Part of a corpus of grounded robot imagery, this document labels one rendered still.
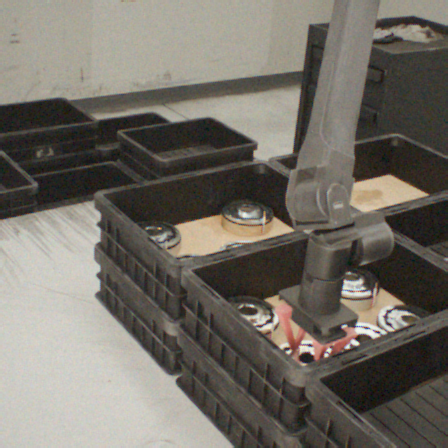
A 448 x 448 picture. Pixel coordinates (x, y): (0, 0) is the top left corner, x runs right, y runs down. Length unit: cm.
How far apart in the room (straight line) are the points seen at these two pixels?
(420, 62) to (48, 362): 193
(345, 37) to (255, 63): 413
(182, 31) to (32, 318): 349
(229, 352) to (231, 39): 400
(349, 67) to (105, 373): 65
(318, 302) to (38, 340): 58
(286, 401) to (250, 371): 8
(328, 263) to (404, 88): 191
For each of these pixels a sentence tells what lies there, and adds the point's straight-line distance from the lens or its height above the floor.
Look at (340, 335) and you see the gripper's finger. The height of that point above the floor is 94.
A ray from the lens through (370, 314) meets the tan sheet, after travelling 133.
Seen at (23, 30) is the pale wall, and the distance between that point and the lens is 432.
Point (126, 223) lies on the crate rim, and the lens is 131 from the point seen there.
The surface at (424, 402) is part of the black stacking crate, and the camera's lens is 117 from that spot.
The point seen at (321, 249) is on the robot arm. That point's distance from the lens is 101.
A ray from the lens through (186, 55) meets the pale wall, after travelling 485.
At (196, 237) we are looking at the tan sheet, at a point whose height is 83.
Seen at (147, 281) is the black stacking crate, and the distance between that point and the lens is 132.
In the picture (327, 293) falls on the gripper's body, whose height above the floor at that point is 100.
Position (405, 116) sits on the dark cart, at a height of 65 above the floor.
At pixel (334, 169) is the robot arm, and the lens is 101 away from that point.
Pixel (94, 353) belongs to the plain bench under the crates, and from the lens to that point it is 139.
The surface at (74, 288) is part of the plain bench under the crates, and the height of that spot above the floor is 70.
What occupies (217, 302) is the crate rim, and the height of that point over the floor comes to 93.
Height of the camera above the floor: 153
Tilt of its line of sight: 27 degrees down
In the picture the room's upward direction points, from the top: 5 degrees clockwise
